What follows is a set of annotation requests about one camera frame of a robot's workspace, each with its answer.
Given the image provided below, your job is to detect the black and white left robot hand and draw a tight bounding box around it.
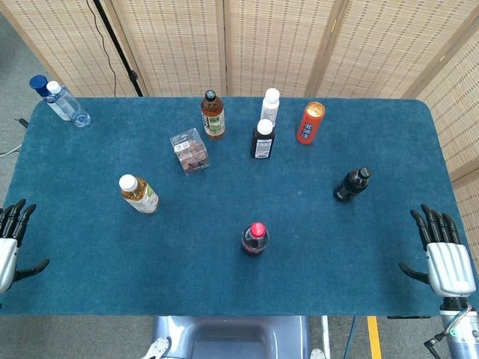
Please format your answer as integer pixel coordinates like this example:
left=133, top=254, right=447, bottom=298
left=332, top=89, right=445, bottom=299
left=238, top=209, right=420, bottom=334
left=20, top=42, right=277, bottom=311
left=0, top=198, right=51, bottom=295

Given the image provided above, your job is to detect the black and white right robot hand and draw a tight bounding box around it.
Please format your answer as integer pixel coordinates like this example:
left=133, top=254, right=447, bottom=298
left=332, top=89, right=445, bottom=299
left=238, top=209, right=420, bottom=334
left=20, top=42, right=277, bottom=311
left=398, top=203, right=478, bottom=299

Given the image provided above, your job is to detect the dark kvass bottle black cap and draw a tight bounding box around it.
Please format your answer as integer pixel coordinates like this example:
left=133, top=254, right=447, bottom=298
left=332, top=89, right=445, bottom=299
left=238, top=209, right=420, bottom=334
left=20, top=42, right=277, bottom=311
left=332, top=166, right=373, bottom=203

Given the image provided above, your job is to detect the tea bottle white cap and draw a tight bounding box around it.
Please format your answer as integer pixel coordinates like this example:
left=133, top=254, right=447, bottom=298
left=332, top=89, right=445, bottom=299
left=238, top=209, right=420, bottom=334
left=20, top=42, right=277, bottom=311
left=118, top=174, right=159, bottom=215

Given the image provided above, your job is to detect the red cap dark bottle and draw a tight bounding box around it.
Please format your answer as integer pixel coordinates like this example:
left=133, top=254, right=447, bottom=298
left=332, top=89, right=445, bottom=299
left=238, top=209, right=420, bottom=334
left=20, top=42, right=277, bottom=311
left=240, top=221, right=270, bottom=257

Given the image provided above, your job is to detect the brown tea bottle green label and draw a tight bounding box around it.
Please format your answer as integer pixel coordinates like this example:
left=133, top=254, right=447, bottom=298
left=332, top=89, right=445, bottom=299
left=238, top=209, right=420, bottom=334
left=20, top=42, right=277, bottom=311
left=200, top=89, right=227, bottom=141

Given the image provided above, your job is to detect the yellow floor tape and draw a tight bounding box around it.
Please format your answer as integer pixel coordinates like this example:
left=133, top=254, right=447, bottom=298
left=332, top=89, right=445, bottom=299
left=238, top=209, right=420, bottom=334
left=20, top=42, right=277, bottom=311
left=367, top=316, right=383, bottom=359

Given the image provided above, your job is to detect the clear water bottle white cap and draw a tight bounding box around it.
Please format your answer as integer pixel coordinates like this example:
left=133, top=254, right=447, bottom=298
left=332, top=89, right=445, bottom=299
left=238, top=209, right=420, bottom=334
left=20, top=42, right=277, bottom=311
left=46, top=80, right=92, bottom=129

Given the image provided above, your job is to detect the water bottle with blue cap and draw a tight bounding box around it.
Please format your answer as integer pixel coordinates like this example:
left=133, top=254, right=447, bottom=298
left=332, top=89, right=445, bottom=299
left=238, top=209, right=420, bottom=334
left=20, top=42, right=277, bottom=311
left=28, top=74, right=72, bottom=122

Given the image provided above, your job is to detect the orange drink can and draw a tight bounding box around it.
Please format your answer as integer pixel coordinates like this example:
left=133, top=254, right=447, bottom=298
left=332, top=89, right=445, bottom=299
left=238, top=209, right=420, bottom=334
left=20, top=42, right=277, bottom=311
left=296, top=101, right=326, bottom=146

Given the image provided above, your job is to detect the clear box of chocolates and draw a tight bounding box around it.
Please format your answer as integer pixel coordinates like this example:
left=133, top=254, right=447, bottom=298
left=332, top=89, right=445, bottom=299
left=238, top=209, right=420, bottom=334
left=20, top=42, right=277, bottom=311
left=169, top=127, right=210, bottom=177

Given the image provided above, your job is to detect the dark square bottle white cap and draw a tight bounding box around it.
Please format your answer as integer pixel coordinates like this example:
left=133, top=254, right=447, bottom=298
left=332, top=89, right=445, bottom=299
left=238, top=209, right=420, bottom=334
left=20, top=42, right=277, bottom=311
left=250, top=118, right=276, bottom=160

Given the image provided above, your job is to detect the blue table cloth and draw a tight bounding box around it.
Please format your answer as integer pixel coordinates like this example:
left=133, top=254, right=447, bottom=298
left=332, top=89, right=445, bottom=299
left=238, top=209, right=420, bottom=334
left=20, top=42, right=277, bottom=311
left=0, top=96, right=473, bottom=318

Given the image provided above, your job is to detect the silver-blue robot torso base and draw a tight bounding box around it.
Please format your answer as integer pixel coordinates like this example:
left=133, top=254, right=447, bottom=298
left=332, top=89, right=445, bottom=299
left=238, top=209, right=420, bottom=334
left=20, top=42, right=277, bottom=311
left=144, top=316, right=326, bottom=359

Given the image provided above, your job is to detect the black tripod pole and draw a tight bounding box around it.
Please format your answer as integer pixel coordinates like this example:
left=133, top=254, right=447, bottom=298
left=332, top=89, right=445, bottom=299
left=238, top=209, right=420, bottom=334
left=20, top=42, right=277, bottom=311
left=92, top=0, right=144, bottom=98

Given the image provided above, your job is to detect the blue floor cable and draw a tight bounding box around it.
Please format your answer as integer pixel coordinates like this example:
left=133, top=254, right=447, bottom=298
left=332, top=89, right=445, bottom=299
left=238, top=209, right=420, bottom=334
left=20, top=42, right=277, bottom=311
left=346, top=316, right=358, bottom=359

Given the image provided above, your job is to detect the thin black hanging cable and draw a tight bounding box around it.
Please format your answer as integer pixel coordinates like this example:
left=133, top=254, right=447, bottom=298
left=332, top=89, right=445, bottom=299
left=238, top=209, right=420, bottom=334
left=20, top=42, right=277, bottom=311
left=85, top=0, right=118, bottom=98

